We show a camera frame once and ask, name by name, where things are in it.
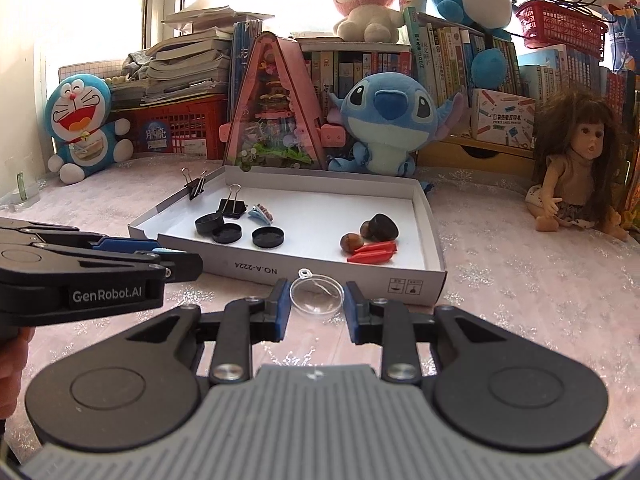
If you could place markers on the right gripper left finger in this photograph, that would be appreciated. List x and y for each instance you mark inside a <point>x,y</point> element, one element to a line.
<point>269,315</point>

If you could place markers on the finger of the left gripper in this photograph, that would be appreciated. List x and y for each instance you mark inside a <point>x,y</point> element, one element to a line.
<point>180,267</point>
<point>125,245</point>

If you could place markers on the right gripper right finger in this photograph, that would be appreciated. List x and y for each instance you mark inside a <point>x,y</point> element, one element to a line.
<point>364,317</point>

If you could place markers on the black round cap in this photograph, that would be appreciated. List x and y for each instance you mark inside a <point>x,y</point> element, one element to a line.
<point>209,223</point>
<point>228,233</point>
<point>268,237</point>

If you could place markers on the clear plastic half sphere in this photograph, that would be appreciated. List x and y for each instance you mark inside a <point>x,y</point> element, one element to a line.
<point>316,294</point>

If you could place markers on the red crayon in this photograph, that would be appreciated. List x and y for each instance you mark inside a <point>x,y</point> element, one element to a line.
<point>372,257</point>
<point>389,246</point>

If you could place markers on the brown hazelnut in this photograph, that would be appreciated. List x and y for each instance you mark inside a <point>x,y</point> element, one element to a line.
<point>366,231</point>
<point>350,242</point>

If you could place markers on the black binder clip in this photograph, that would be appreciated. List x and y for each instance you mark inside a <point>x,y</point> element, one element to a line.
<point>231,206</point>
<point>194,185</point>

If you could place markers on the dark cylindrical stopper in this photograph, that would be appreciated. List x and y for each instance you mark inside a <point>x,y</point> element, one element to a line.
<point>382,228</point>

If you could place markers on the blue hair clip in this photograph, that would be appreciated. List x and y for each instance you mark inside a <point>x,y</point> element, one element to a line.
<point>261,214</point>

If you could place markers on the person left hand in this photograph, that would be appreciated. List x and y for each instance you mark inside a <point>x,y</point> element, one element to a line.
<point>13,359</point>

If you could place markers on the black binder clip on edge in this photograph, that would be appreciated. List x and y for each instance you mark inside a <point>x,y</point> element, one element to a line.
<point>194,185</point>

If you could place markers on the white cardboard box tray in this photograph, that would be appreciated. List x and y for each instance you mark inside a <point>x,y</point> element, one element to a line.
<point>314,209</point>

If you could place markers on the red plastic crate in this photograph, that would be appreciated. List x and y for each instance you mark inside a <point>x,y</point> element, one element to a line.
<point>189,127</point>

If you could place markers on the Doraemon plush toy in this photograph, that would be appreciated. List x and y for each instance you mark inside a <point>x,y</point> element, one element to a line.
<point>86,141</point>

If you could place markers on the pink triangular miniature house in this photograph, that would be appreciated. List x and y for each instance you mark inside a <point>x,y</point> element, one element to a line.
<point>277,120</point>

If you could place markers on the wooden drawer organizer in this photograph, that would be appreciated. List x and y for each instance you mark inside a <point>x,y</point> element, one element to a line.
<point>459,152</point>

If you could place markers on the stack of papers and books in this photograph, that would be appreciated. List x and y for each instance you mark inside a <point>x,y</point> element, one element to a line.
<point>194,62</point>

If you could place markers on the blue Stitch plush toy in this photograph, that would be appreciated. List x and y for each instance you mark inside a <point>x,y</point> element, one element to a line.
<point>391,116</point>

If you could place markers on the white label printer box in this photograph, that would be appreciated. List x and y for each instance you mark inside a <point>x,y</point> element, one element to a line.
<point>503,118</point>

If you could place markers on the brown haired baby doll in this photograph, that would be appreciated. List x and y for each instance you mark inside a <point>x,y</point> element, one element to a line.
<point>576,156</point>

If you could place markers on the pink bunny plush toy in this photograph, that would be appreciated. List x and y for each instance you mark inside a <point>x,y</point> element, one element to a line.
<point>368,21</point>

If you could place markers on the blue round plush toy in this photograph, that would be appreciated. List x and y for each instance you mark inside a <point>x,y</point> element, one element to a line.
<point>470,5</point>

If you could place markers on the red plastic basket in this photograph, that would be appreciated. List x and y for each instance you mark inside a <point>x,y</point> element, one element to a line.
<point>545,24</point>

